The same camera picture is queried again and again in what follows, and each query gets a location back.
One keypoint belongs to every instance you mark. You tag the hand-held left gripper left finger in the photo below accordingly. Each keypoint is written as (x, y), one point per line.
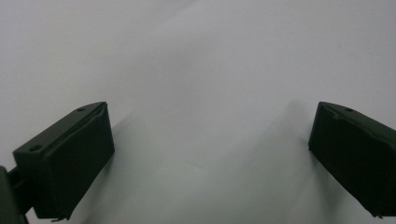
(71, 161)

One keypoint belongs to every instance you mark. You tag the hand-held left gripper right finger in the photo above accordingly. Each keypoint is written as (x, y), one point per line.
(358, 155)

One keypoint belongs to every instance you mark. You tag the white table sheet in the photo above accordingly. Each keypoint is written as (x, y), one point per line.
(202, 77)

